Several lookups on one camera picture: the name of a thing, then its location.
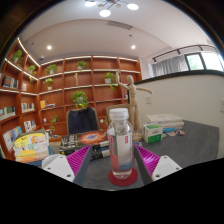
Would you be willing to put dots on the clear plastic water bottle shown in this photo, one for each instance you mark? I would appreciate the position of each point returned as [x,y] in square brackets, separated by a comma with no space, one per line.
[120,146]

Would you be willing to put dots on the flat round red coaster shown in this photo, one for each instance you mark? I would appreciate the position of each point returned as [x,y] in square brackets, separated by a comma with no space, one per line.
[124,181]

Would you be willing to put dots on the wooden artist mannequin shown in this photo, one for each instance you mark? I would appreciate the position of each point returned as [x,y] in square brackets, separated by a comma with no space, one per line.
[132,96]

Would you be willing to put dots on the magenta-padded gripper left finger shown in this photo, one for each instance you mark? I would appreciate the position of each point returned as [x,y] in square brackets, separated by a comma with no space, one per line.
[63,166]

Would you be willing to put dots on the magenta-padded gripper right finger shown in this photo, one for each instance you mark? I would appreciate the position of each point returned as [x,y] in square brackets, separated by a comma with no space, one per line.
[160,165]

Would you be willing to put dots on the flat white boxes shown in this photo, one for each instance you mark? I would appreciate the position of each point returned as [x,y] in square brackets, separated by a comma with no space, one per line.
[166,120]

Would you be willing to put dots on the small green white box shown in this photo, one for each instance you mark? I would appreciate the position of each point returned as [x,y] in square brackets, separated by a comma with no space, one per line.
[152,133]

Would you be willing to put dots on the book with orange nebula cover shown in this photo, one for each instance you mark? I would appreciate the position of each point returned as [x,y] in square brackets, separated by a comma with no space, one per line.
[91,137]

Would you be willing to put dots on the wooden bookshelf unit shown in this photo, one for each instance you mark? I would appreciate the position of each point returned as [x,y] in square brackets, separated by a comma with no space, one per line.
[60,90]

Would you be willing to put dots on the stack of colourful books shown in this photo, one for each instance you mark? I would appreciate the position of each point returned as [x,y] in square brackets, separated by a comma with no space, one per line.
[31,146]

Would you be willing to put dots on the branched ceiling lamp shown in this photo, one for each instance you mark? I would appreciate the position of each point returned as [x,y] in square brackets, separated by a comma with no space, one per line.
[110,6]

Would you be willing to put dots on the black office chair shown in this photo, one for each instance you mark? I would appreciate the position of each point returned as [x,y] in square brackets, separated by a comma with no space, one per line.
[81,120]

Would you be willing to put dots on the window with grey blind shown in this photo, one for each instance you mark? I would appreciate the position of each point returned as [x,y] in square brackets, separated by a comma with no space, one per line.
[186,62]

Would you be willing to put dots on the ceiling air vent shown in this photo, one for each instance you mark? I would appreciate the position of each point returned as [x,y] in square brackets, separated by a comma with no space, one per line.
[119,25]

